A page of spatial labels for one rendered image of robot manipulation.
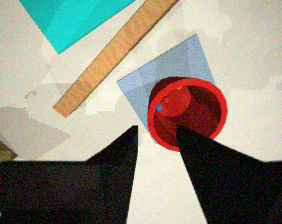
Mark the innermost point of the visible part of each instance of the red cup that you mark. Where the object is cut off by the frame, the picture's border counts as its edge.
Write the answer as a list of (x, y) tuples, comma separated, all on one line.
[(198, 105)]

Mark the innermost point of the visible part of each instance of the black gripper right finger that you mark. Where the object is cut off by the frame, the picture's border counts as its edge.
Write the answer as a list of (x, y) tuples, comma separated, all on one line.
[(232, 187)]

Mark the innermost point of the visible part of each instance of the blue marble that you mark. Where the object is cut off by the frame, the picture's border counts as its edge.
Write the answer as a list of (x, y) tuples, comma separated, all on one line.
[(159, 107)]

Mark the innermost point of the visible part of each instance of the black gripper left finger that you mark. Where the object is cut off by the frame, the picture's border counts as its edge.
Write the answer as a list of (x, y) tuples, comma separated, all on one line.
[(101, 184)]

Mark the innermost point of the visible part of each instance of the orange flat bar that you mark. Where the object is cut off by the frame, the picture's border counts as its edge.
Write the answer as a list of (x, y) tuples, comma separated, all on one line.
[(130, 34)]

